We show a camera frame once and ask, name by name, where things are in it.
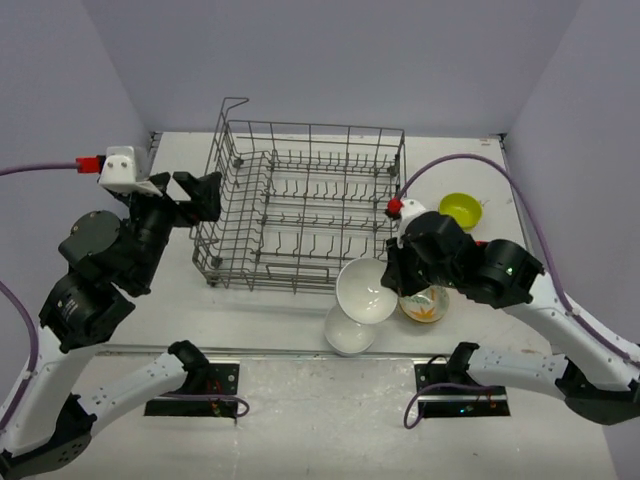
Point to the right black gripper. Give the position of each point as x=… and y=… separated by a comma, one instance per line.
x=395, y=275

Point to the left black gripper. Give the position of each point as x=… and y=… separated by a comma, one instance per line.
x=205, y=205

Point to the orange flower patterned bowl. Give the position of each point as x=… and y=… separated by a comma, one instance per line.
x=428, y=306

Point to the white bowl back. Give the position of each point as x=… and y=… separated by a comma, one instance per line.
x=361, y=295

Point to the white bowl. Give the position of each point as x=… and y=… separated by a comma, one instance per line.
x=361, y=295
x=349, y=353
x=344, y=333

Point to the lime green bowl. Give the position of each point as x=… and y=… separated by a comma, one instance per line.
x=463, y=208

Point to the white bowl front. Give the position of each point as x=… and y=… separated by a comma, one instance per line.
x=349, y=353

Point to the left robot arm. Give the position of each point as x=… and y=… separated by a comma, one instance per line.
x=111, y=261

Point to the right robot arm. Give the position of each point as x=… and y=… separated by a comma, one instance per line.
x=594, y=371

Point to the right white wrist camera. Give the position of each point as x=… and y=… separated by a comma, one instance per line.
x=410, y=210

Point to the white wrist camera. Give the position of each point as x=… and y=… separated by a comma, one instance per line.
x=410, y=210
x=124, y=171

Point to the grey wire dish rack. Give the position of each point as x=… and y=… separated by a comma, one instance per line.
x=298, y=201

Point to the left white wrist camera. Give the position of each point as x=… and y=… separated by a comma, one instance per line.
x=124, y=171

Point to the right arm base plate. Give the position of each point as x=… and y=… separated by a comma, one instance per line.
x=447, y=402

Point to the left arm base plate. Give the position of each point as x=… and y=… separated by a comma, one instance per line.
x=214, y=396

